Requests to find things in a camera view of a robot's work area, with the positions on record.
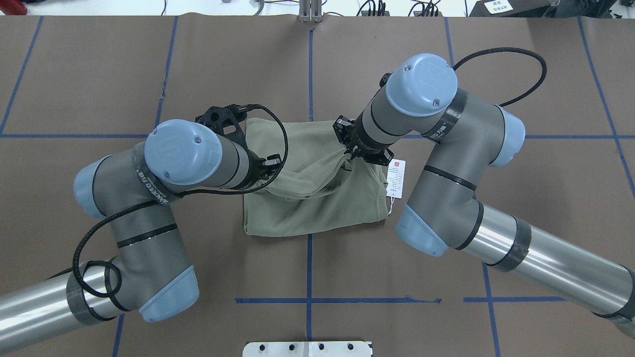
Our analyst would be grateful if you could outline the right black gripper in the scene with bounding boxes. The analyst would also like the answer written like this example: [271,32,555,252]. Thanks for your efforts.
[332,72,395,166]

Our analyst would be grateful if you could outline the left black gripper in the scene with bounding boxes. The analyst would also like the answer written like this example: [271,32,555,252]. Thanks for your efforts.
[195,104,283,190]

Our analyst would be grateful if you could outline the olive green long-sleeve shirt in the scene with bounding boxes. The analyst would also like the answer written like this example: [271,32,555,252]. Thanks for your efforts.
[244,120,388,238]

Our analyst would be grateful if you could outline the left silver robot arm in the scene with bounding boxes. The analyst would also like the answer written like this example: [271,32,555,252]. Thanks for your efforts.
[1,104,289,354]

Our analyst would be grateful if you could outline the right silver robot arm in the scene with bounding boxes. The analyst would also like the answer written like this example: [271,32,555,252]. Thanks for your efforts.
[333,54,634,338]

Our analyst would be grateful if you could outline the white clothing price tag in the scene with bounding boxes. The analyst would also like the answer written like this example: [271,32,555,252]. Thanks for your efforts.
[386,159,407,216]

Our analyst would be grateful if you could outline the black labelled box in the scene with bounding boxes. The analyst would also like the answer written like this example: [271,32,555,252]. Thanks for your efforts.
[468,0,552,18]

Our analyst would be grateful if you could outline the red cylindrical bottle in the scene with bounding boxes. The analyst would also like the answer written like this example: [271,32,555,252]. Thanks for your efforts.
[0,0,28,16]

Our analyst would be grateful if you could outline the aluminium frame post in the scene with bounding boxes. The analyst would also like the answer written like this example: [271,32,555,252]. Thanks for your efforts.
[299,0,324,23]

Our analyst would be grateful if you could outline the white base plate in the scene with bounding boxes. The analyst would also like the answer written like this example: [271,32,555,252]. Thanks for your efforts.
[242,341,374,357]

